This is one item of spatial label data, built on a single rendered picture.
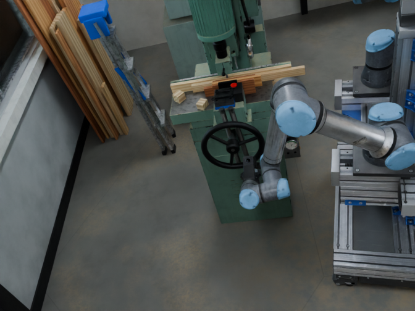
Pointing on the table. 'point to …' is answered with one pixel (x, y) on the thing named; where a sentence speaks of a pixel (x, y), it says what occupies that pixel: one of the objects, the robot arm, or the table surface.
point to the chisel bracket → (224, 63)
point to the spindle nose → (220, 47)
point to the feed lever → (247, 21)
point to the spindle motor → (212, 19)
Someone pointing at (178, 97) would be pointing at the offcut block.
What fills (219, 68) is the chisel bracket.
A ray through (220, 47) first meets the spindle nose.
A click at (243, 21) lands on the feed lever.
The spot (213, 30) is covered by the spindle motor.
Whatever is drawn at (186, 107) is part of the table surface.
